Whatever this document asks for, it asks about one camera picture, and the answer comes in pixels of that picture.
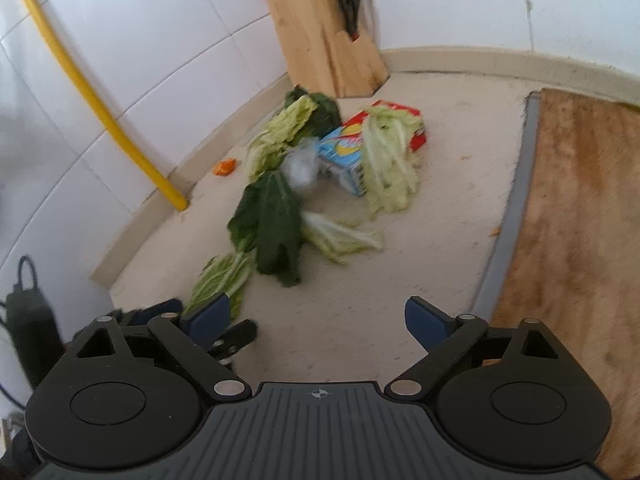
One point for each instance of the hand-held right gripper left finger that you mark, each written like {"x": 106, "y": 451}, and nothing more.
{"x": 210, "y": 315}

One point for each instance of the orange carrot piece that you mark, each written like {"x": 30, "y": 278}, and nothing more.
{"x": 226, "y": 167}

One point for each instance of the light green cabbage leaf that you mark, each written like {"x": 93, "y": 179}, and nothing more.
{"x": 225, "y": 277}

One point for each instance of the large dark green leaf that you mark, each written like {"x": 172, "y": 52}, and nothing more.
{"x": 272, "y": 225}

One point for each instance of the black bag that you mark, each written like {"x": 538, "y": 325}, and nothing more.
{"x": 32, "y": 325}

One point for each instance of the blue red carton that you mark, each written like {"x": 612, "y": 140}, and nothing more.
{"x": 342, "y": 152}

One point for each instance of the clear plastic bag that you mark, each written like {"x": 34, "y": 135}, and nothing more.
{"x": 301, "y": 167}

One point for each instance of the white stalked cabbage leaf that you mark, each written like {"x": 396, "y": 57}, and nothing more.
{"x": 340, "y": 235}

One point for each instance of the wooden cutting board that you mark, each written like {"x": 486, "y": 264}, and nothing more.
{"x": 575, "y": 210}

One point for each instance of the wooden knife block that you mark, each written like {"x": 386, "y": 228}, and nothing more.
{"x": 315, "y": 40}

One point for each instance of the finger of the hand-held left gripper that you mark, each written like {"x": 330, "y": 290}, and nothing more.
{"x": 160, "y": 307}
{"x": 235, "y": 335}

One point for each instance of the pale crinkled cabbage leaf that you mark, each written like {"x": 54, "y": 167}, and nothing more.
{"x": 280, "y": 135}

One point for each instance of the yellow pipe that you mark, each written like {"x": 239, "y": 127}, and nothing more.
{"x": 100, "y": 105}

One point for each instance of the pale yellow cabbage leaf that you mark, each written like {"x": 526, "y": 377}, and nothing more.
{"x": 387, "y": 170}

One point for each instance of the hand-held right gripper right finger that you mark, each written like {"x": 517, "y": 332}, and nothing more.
{"x": 422, "y": 317}

